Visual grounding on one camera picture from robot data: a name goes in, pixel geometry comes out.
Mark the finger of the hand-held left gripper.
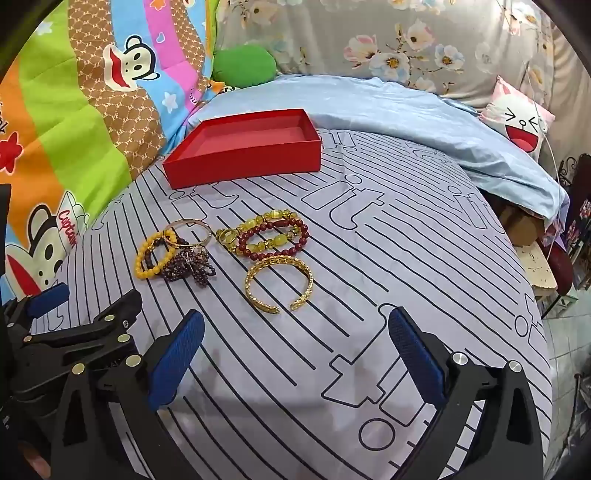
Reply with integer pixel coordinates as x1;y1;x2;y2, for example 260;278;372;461
2;282;71;326
9;290;144;370

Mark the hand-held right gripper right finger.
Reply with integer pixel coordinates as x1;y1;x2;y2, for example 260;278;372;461
389;308;546;480

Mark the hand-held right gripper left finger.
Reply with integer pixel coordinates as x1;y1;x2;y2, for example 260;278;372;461
46;310;206;480

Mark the yellow bead bracelet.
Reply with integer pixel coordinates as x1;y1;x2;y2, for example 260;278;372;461
134;230;178;280

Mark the dark brown bead bracelet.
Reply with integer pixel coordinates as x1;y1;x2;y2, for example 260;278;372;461
144;234;189;273

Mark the garnet multi-wrap bead bracelet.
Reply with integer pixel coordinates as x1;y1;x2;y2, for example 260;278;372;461
161;247;218;288

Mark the rose gold bangle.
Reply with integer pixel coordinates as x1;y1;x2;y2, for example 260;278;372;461
163;218;214;250

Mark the gold cuff bracelet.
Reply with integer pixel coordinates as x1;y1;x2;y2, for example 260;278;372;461
244;256;315;315

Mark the chunky yellow and gold bracelet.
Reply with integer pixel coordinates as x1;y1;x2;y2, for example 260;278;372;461
228;209;300;257

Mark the dark red bead bracelet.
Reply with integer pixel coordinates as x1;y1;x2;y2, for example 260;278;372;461
236;216;311;259

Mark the red cardboard box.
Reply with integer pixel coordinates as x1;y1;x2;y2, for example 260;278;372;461
161;108;322;190

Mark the grey striped bedsheet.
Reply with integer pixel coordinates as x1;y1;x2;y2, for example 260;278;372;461
32;129;555;480

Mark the worn white stool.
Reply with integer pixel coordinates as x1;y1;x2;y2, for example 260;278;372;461
512;244;559;292

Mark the brown cardboard box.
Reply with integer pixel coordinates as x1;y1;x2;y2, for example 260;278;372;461
498;202;546;246

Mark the dark red round seat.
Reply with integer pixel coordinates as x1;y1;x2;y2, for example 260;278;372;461
551;248;576;292

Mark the colourful cartoon monkey blanket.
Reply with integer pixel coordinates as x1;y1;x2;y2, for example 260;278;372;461
0;0;222;296

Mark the black metal rack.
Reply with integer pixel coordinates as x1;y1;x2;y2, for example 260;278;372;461
558;154;591;278

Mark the light blue pillow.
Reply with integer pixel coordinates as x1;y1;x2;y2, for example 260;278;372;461
185;74;571;227

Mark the pink rabbit cushion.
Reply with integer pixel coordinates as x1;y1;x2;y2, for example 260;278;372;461
478;76;555;160

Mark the green cushion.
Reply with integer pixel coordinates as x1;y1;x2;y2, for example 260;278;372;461
211;45;277;86

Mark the floral grey pillow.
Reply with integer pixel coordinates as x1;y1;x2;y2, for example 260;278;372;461
217;0;573;153

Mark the white cable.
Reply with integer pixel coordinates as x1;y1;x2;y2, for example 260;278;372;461
522;60;560;182

